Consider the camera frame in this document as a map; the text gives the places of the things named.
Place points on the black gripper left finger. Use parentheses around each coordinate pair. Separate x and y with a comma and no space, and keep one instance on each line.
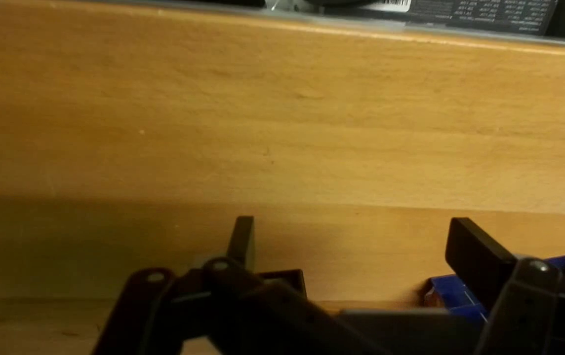
(237,310)

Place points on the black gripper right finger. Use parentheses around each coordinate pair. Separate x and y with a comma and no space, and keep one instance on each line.
(523,296)

